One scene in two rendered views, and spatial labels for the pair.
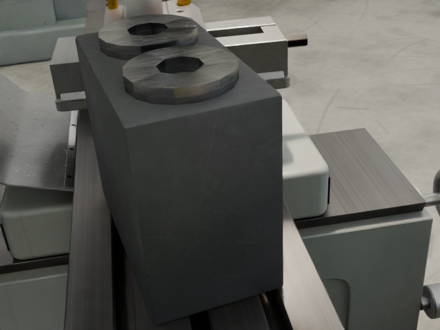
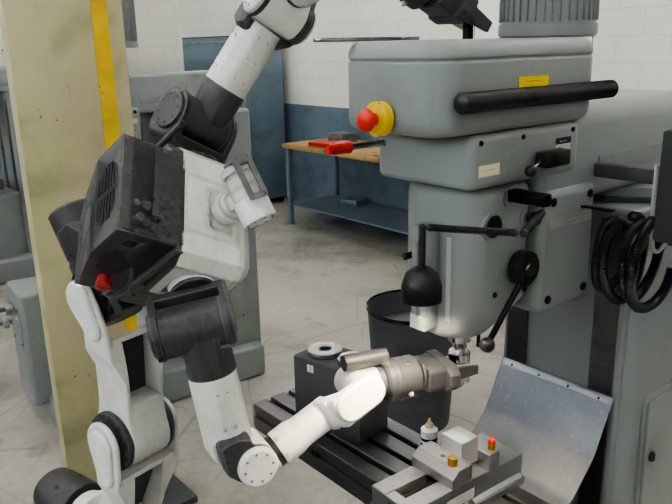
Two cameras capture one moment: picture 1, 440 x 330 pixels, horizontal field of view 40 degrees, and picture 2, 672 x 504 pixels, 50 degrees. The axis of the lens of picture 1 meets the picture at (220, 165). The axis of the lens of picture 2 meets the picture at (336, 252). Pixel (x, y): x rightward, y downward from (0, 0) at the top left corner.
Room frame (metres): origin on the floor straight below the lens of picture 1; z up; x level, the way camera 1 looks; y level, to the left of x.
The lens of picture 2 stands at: (1.96, -0.87, 1.89)
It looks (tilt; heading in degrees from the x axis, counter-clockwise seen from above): 16 degrees down; 148
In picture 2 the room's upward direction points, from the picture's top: 1 degrees counter-clockwise
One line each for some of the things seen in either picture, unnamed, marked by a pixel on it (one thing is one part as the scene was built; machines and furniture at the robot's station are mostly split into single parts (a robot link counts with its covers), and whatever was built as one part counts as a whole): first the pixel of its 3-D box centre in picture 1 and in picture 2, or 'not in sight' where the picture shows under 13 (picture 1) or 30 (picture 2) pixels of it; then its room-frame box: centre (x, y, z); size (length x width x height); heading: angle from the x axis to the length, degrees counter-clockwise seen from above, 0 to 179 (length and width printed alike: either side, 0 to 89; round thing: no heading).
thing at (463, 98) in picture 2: not in sight; (542, 95); (1.03, 0.15, 1.79); 0.45 x 0.04 x 0.04; 98
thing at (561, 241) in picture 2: not in sight; (521, 236); (0.87, 0.29, 1.47); 0.24 x 0.19 x 0.26; 8
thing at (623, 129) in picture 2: not in sight; (602, 136); (0.82, 0.59, 1.66); 0.80 x 0.23 x 0.20; 98
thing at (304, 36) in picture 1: (293, 41); not in sight; (0.92, -0.13, 0.96); 0.04 x 0.02 x 0.02; 95
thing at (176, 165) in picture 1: (174, 149); (340, 388); (0.49, 0.04, 1.02); 0.22 x 0.12 x 0.20; 18
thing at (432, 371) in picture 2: not in sight; (420, 374); (0.87, 0.00, 1.22); 0.13 x 0.12 x 0.10; 170
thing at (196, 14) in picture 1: (183, 23); (441, 464); (0.90, 0.04, 1.01); 0.12 x 0.06 x 0.04; 5
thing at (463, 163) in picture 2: not in sight; (479, 148); (0.88, 0.14, 1.68); 0.34 x 0.24 x 0.10; 98
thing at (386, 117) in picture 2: not in sight; (378, 118); (0.92, -0.13, 1.76); 0.06 x 0.02 x 0.06; 8
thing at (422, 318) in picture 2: not in sight; (424, 276); (0.90, -0.01, 1.44); 0.04 x 0.04 x 0.21; 8
